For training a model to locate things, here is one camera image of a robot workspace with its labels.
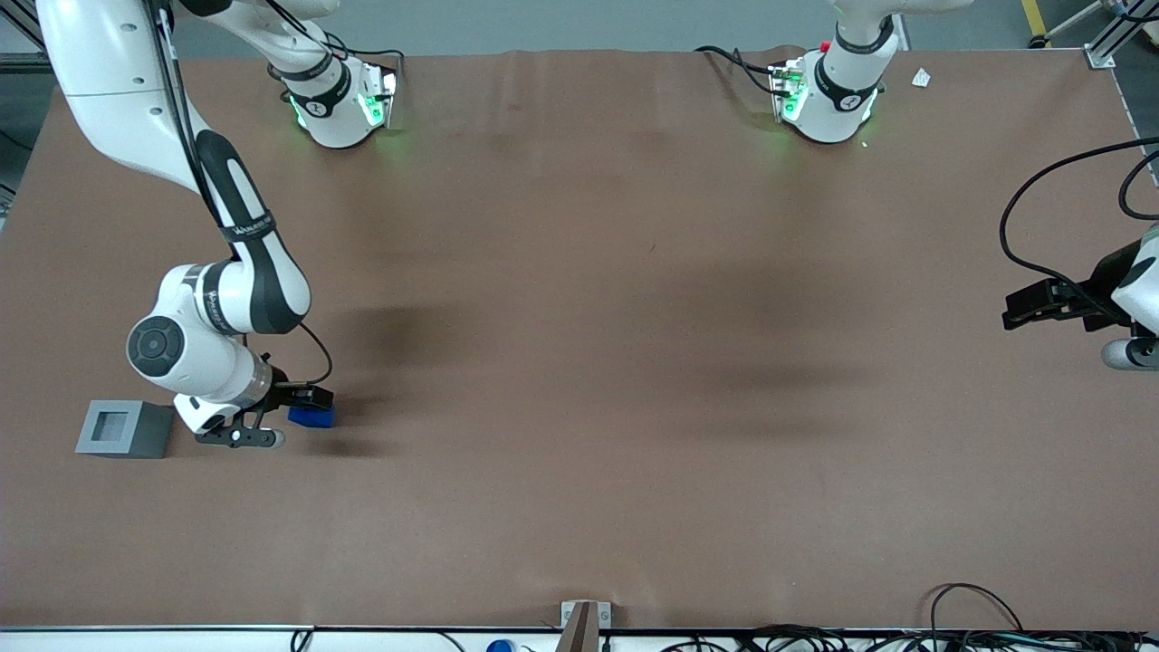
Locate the brown post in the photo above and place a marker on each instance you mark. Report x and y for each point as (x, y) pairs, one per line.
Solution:
(579, 634)

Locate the black stand leg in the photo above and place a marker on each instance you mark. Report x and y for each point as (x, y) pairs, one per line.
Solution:
(1039, 40)

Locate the brown table mat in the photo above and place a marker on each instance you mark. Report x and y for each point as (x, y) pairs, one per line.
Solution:
(579, 362)

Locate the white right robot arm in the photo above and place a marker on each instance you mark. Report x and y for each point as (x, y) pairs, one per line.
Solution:
(109, 81)

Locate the aluminium frame corner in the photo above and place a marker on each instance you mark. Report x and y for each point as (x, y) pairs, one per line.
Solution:
(1100, 57)

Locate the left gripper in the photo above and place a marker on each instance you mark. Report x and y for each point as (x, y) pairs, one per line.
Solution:
(1106, 275)

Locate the aluminium frame profile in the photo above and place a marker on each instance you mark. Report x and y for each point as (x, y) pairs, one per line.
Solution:
(20, 25)

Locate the blue cube part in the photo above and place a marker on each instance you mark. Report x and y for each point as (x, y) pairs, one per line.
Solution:
(312, 418)

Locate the metal edge bracket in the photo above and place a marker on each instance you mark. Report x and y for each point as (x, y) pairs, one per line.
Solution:
(569, 614)

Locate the small white tag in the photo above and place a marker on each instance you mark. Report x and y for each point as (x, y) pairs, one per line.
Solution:
(921, 78)

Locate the gray square base block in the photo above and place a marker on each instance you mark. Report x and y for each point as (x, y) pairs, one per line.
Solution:
(149, 433)

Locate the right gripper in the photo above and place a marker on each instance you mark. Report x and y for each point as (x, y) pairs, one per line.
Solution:
(283, 390)

